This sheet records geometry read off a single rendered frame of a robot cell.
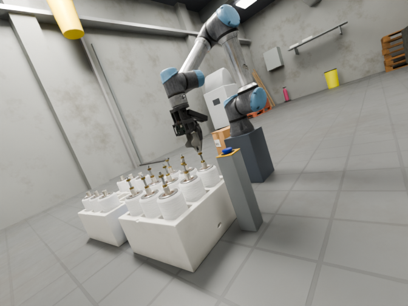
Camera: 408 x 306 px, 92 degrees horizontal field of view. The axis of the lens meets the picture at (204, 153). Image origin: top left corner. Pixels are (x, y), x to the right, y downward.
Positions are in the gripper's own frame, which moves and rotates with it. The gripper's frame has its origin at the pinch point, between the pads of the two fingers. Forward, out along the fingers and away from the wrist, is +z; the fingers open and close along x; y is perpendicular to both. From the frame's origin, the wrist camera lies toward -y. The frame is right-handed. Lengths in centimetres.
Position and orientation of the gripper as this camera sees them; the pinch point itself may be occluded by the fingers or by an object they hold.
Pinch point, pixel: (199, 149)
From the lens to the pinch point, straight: 87.6
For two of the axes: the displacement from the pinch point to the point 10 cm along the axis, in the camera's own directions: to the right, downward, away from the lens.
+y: -6.3, 3.5, -7.0
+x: 7.0, -1.3, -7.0
